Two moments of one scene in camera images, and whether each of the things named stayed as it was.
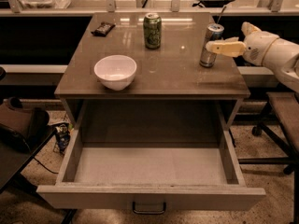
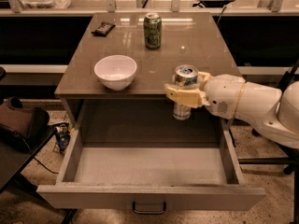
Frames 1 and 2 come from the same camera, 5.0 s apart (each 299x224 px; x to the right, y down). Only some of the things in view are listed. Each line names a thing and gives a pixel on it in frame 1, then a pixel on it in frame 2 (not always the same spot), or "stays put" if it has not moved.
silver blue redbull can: x=214 y=33 to x=185 y=76
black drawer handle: x=138 y=212 stays put
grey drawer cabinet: x=121 y=93 stays put
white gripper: x=256 y=48 to x=221 y=94
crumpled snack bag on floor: x=63 y=137 stays put
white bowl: x=116 y=72 stays put
